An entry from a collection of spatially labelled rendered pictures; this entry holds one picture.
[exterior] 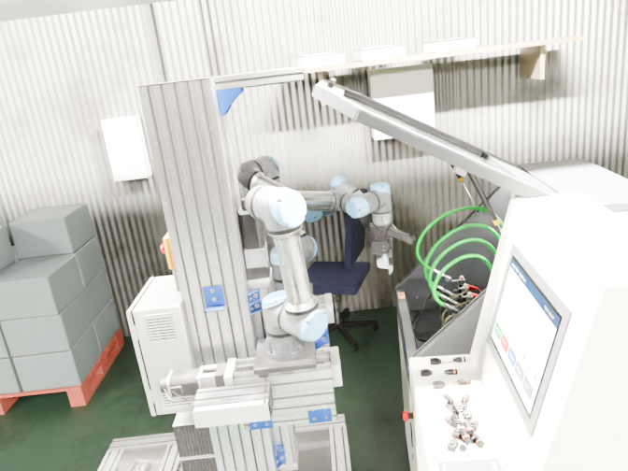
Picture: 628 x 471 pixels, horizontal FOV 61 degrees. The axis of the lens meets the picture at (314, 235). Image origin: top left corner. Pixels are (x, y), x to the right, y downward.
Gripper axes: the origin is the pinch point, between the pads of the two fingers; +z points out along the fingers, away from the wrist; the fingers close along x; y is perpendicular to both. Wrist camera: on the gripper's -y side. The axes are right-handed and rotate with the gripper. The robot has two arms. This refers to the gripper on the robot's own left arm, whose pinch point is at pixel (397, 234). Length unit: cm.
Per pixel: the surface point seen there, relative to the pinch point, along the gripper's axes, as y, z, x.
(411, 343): 24.2, 34.8, 14.5
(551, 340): -24, 46, 85
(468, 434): 13, 56, 71
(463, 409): 12, 52, 63
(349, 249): 60, -20, -146
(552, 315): -28, 42, 83
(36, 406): 274, -91, -59
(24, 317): 217, -130, -43
